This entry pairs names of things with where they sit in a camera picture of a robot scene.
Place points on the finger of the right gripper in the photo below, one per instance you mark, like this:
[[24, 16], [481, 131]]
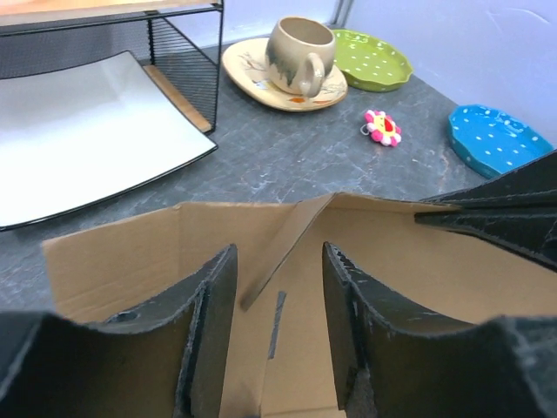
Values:
[[527, 232], [533, 184]]

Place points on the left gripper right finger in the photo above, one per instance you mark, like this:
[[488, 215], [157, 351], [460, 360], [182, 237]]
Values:
[[392, 357]]

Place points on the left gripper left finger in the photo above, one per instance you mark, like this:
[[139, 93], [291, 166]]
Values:
[[164, 357]]

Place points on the brown cardboard paper box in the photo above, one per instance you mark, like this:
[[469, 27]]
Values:
[[279, 361]]

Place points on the blue dotted plate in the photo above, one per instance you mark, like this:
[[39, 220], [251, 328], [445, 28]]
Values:
[[492, 142]]

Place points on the pink flower toy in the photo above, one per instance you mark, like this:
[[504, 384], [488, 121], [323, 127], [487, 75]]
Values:
[[381, 128]]

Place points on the green dotted plate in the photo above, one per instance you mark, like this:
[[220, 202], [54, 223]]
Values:
[[370, 64]]

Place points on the white square plate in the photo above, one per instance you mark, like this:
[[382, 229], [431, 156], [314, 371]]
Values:
[[72, 138]]

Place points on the beige ceramic cup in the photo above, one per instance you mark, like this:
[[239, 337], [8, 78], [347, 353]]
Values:
[[299, 55]]

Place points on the black wire shelf rack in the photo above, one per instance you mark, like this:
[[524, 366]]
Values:
[[39, 37]]

